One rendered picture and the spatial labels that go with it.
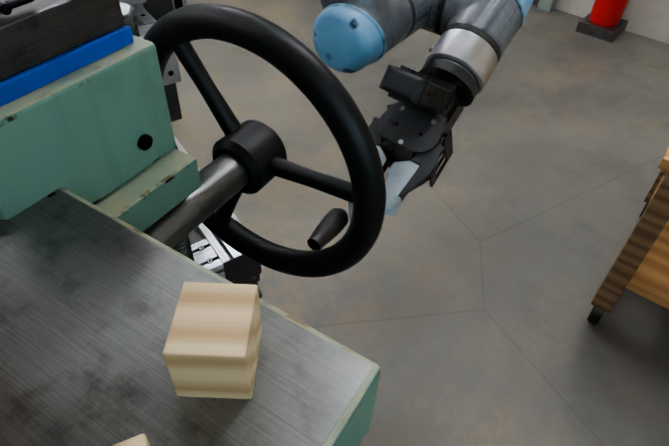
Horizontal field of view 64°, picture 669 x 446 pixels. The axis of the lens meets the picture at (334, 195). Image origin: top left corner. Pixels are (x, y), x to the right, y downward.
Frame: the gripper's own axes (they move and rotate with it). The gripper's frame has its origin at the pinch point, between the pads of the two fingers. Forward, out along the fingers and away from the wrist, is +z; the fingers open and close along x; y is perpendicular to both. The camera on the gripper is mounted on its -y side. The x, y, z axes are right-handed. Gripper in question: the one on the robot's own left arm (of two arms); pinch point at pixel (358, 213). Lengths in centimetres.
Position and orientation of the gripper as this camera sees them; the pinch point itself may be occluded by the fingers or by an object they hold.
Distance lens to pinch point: 56.6
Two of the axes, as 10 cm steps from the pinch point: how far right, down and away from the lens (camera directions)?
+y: 2.2, 3.8, 9.0
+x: -8.2, -4.3, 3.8
